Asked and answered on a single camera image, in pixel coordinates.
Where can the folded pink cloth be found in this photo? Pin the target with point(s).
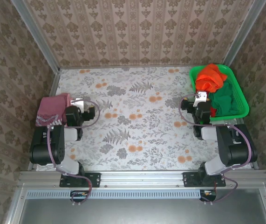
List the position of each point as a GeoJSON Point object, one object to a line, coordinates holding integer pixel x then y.
{"type": "Point", "coordinates": [50, 105]}

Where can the red t-shirt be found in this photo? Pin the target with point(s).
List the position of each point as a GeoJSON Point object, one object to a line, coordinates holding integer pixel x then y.
{"type": "Point", "coordinates": [213, 112]}

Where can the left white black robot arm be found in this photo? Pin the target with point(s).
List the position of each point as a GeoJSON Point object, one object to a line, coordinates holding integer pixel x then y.
{"type": "Point", "coordinates": [58, 144]}

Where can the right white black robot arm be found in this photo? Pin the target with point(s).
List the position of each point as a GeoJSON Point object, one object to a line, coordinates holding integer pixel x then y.
{"type": "Point", "coordinates": [226, 144]}

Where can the aluminium frame post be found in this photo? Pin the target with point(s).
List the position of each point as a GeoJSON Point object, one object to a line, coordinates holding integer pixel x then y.
{"type": "Point", "coordinates": [244, 32]}
{"type": "Point", "coordinates": [36, 35]}

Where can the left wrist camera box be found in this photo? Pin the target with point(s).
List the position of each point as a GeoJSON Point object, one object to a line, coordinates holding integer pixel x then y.
{"type": "Point", "coordinates": [79, 104]}

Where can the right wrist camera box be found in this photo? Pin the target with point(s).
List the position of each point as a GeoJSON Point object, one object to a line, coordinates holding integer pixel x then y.
{"type": "Point", "coordinates": [200, 97]}

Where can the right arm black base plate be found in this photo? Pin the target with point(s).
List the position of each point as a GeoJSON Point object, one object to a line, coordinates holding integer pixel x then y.
{"type": "Point", "coordinates": [189, 179]}

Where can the aluminium mounting rail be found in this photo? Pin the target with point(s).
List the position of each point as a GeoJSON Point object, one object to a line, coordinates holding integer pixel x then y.
{"type": "Point", "coordinates": [142, 178]}

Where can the floral patterned table cover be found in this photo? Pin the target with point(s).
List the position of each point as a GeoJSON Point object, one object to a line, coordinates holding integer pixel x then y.
{"type": "Point", "coordinates": [135, 98]}

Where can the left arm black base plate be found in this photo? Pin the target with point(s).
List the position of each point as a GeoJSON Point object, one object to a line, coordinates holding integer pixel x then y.
{"type": "Point", "coordinates": [93, 179]}

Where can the grey metal panel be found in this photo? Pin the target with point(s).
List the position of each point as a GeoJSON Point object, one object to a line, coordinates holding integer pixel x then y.
{"type": "Point", "coordinates": [142, 212]}

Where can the green plastic basket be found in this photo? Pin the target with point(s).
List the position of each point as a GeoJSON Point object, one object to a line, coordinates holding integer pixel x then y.
{"type": "Point", "coordinates": [242, 102]}

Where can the orange t-shirt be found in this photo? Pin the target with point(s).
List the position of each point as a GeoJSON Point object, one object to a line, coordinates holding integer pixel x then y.
{"type": "Point", "coordinates": [208, 78]}

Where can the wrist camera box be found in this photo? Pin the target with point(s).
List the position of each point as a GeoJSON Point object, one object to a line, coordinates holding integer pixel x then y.
{"type": "Point", "coordinates": [79, 104]}
{"type": "Point", "coordinates": [200, 97]}

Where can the green t-shirt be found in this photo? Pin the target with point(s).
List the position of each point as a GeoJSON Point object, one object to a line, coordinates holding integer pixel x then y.
{"type": "Point", "coordinates": [223, 100]}

